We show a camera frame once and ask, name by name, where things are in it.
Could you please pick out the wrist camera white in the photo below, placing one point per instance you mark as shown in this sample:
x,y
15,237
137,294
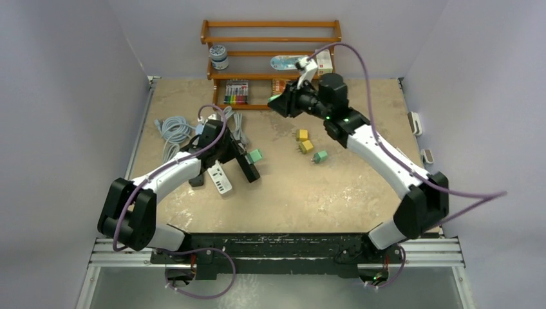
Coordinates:
x,y
307,68
201,122

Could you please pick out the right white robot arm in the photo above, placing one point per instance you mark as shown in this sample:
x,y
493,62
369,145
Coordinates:
x,y
423,200

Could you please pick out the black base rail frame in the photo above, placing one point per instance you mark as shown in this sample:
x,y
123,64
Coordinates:
x,y
337,254

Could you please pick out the white wall bracket upper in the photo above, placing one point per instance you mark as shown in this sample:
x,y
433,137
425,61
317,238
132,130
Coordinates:
x,y
415,123

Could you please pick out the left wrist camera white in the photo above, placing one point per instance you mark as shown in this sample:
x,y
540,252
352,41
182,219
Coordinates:
x,y
201,122

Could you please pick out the blue packaged toothbrush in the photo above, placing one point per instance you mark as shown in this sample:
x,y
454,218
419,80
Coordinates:
x,y
285,62

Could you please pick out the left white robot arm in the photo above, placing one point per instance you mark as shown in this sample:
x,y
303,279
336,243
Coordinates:
x,y
129,212

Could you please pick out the yellow plug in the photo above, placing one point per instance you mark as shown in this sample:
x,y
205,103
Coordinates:
x,y
301,135
305,147

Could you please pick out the coiled grey cable round socket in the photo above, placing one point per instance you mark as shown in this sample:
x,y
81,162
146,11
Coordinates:
x,y
175,131

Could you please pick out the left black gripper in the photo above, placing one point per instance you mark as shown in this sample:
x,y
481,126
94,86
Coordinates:
x,y
234,149

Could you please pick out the blue white round tin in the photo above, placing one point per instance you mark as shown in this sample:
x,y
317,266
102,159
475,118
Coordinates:
x,y
219,57

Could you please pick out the green plug black strip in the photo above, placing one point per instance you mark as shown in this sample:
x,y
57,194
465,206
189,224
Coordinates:
x,y
254,156
273,98

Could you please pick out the white wall bracket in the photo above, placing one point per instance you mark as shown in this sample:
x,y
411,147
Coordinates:
x,y
427,156
415,123

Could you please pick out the wooden shelf rack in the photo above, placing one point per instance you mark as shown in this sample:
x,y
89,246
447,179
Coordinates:
x,y
261,39

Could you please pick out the pack of coloured markers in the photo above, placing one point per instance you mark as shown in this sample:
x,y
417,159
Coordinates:
x,y
236,92

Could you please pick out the white wall bracket lower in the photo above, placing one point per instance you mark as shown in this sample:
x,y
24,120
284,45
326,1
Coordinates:
x,y
427,156

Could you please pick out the white green box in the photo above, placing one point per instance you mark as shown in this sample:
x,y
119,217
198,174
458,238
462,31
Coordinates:
x,y
324,62

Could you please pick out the black power strip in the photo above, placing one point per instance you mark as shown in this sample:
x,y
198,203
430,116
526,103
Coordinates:
x,y
197,181
248,168

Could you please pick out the small orange book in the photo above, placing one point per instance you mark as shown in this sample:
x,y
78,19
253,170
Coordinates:
x,y
278,86

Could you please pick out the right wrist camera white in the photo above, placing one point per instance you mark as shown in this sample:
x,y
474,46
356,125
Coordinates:
x,y
307,68

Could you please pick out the white power strip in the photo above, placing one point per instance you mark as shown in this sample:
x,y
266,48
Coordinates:
x,y
219,179

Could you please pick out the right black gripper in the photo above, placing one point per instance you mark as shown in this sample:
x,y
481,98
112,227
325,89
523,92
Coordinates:
x,y
288,104

